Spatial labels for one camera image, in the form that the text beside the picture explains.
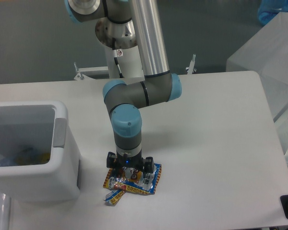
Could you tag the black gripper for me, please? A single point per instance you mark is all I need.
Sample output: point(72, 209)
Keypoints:
point(115, 161)

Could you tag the blue cartoon snack bag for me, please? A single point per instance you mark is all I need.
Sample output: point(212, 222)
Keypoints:
point(133, 181)

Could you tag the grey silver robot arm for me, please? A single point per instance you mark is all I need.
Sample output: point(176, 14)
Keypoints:
point(123, 101)

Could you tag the white trash can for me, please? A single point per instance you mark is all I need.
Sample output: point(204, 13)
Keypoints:
point(44, 126)

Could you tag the small crumpled blue wrapper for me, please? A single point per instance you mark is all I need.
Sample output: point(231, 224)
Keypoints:
point(113, 197)

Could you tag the metal clamp screw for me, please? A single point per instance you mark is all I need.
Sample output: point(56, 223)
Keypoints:
point(190, 69)

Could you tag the translucent plastic storage box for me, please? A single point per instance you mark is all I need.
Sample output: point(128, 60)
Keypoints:
point(266, 53)

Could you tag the blue water jug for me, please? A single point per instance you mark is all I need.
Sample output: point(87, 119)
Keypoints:
point(268, 9)

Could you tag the white mounting bracket frame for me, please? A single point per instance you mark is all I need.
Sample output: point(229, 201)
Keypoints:
point(90, 73)

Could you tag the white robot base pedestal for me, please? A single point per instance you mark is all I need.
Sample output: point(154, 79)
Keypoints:
point(123, 62)

